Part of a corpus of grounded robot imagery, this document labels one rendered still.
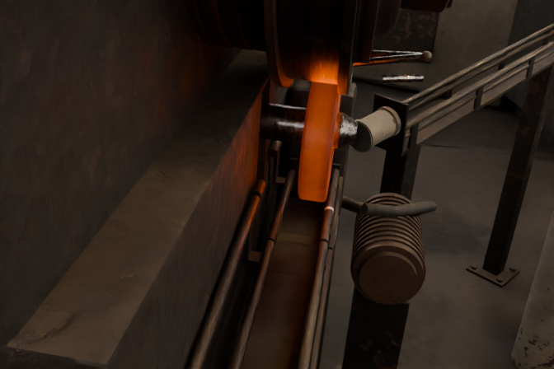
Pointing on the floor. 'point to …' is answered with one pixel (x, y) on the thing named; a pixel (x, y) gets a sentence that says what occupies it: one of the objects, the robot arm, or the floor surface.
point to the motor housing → (382, 284)
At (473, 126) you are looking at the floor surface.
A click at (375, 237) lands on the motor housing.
